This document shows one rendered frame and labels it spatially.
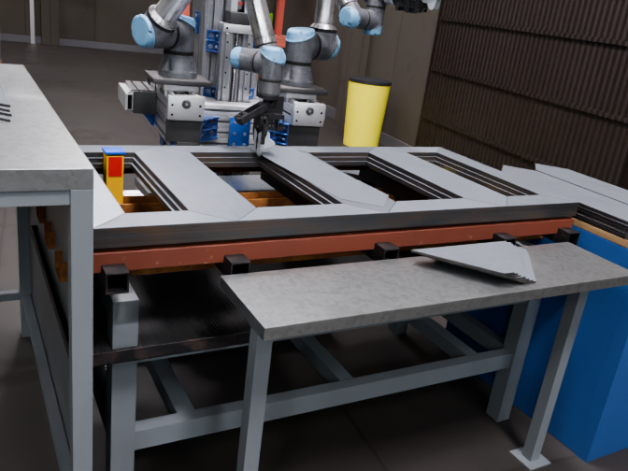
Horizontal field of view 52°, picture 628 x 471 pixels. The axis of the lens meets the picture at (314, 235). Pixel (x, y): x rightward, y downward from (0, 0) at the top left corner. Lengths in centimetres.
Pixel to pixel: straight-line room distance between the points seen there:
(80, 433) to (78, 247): 42
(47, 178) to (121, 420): 74
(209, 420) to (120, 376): 31
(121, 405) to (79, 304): 45
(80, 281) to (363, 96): 546
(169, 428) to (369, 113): 516
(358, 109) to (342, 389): 485
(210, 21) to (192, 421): 164
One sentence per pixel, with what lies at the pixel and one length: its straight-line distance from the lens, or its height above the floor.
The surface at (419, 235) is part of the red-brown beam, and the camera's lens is 187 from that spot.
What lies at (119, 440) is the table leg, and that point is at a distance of 178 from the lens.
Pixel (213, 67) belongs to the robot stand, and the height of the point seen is 107.
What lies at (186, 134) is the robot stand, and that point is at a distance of 252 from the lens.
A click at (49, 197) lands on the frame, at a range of 124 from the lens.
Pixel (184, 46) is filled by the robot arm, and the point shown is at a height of 116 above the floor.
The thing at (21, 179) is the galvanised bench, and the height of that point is 103.
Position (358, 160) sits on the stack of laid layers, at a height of 83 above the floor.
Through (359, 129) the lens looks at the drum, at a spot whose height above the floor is 20.
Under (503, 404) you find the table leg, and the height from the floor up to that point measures 8.
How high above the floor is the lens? 139
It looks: 20 degrees down
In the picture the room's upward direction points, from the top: 7 degrees clockwise
